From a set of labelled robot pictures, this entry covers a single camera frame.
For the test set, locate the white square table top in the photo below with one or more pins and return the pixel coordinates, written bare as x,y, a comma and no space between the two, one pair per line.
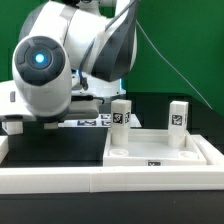
149,147

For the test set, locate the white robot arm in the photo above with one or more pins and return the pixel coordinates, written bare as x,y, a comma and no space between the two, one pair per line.
60,45

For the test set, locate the white base marker plate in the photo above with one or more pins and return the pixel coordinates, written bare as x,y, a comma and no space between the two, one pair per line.
103,120

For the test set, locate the white u-shaped obstacle fence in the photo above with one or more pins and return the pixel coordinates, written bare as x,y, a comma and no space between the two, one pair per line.
111,179

